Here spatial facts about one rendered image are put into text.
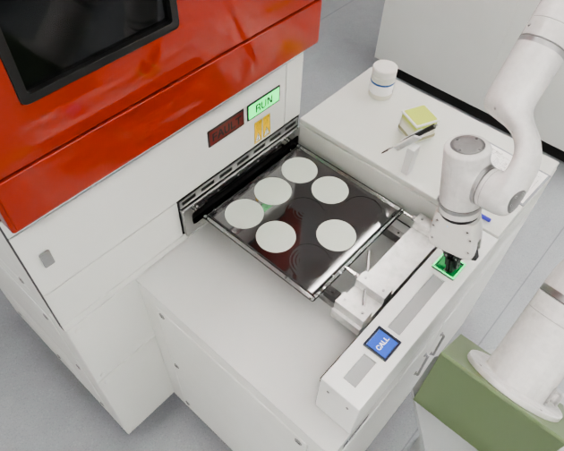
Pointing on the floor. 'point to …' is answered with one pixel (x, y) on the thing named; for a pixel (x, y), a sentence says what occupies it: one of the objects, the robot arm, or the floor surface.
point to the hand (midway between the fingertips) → (452, 261)
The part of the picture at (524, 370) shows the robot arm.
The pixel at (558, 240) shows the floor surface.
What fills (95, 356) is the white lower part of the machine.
